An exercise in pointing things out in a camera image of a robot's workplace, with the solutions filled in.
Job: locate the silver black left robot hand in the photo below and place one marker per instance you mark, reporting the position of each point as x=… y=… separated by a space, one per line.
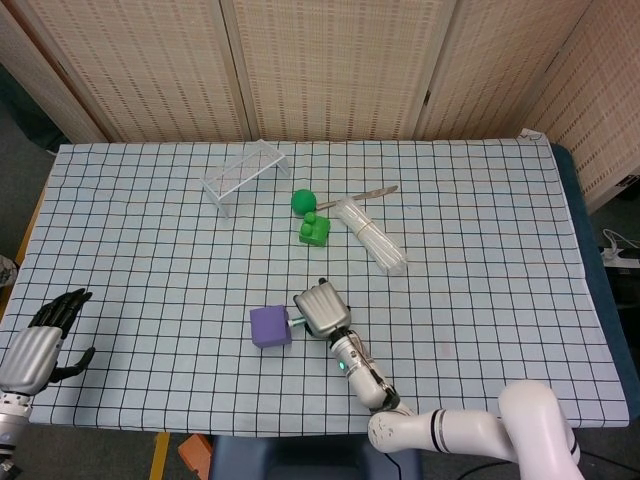
x=30 y=352

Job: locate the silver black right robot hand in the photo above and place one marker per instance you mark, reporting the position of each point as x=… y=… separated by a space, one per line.
x=325 y=312

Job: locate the purple foam cube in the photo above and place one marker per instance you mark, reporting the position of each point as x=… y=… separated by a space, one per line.
x=267 y=326

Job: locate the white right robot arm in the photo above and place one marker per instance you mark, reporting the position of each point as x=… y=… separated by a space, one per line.
x=361 y=376

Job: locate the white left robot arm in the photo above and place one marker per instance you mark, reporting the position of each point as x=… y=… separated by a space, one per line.
x=10 y=430

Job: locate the green toy building block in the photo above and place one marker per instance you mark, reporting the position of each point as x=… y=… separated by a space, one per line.
x=315 y=233

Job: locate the bundle of clear sticks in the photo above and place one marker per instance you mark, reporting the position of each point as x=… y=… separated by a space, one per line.
x=375 y=240

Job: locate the tan rubber band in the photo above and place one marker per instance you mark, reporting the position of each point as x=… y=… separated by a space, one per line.
x=366 y=228

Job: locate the green ball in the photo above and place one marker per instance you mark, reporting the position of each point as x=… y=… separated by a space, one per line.
x=303 y=201

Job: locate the metal knife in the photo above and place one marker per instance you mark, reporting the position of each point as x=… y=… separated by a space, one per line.
x=375 y=193

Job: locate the dark blue chair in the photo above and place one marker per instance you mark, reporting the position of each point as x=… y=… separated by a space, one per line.
x=300 y=457

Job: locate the black-checked white tablecloth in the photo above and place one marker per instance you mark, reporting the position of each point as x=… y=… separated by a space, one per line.
x=150 y=250

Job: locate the orange object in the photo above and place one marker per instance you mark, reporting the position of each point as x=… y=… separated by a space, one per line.
x=195 y=452

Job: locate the beige woven folding screen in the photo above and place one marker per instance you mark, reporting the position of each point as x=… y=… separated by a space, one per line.
x=325 y=60

